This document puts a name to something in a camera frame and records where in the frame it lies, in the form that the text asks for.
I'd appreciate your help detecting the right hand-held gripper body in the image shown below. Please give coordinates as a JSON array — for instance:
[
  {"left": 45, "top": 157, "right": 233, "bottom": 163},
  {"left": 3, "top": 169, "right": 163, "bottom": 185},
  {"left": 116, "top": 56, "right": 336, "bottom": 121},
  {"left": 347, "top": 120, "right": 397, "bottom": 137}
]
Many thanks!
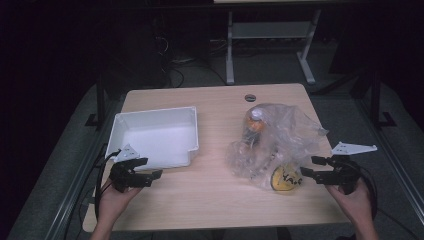
[{"left": 328, "top": 141, "right": 378, "bottom": 195}]

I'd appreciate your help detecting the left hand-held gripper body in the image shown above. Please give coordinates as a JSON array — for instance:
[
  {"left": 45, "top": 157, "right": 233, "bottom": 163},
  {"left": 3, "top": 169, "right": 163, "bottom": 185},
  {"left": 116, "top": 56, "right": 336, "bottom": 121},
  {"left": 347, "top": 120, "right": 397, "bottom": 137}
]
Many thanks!
[{"left": 109, "top": 143, "right": 141, "bottom": 194}]

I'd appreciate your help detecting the white plastic bin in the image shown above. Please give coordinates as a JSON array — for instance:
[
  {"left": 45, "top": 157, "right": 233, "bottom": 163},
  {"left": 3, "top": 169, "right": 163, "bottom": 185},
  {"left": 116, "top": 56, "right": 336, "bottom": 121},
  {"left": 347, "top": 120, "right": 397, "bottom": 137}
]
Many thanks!
[{"left": 105, "top": 106, "right": 200, "bottom": 172}]

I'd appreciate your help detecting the yellow snack packet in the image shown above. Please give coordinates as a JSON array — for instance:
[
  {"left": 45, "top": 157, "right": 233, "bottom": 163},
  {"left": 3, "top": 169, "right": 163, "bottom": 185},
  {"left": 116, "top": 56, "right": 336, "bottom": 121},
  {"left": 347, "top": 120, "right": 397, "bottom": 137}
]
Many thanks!
[{"left": 270, "top": 164, "right": 304, "bottom": 192}]

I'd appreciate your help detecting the clear plastic bag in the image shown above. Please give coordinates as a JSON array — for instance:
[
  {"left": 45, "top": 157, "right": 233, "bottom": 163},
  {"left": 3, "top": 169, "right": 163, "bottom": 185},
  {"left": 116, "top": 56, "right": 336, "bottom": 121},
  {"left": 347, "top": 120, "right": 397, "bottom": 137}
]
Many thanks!
[{"left": 225, "top": 102, "right": 329, "bottom": 191}]

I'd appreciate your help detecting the orange drink bottle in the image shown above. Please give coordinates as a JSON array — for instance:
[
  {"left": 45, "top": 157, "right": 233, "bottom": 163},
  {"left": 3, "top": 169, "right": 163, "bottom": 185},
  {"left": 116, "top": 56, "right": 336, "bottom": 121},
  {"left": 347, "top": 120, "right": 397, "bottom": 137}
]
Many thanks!
[{"left": 241, "top": 107, "right": 268, "bottom": 151}]

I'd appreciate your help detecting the person's left hand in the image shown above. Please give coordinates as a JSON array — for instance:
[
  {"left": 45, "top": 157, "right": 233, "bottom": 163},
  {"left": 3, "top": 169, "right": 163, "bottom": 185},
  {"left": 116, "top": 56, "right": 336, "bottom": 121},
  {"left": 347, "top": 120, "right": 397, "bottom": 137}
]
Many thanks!
[{"left": 98, "top": 181, "right": 143, "bottom": 224}]

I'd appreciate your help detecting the person's right hand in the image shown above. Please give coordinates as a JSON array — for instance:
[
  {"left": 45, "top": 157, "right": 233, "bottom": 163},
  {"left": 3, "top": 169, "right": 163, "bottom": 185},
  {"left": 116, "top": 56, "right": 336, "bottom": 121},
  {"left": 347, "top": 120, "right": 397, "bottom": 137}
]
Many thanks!
[{"left": 325, "top": 179, "right": 374, "bottom": 228}]

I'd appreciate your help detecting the black metal stand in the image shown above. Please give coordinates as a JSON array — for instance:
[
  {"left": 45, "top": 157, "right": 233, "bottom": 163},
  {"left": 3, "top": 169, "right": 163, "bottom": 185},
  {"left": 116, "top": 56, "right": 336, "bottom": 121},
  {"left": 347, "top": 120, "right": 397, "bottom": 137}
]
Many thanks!
[
  {"left": 369, "top": 71, "right": 398, "bottom": 129},
  {"left": 84, "top": 76, "right": 108, "bottom": 129}
]

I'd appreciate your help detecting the aluminium rail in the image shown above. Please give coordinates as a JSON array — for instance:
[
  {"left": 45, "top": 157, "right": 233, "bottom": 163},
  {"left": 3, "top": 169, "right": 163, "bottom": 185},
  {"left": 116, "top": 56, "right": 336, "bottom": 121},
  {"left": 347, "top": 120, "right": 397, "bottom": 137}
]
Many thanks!
[
  {"left": 353, "top": 96, "right": 424, "bottom": 216},
  {"left": 44, "top": 99, "right": 116, "bottom": 240}
]

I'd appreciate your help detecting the floor cables bundle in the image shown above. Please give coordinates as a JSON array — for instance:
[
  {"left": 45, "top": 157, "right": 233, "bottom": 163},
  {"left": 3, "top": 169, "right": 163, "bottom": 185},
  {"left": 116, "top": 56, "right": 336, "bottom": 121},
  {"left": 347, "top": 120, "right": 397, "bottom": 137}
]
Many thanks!
[{"left": 154, "top": 34, "right": 228, "bottom": 88}]

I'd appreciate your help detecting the white desk frame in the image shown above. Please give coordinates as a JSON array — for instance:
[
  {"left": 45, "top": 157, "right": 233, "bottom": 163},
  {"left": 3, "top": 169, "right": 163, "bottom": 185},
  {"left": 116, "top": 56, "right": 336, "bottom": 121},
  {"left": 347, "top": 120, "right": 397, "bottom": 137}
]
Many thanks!
[{"left": 213, "top": 0, "right": 323, "bottom": 86}]

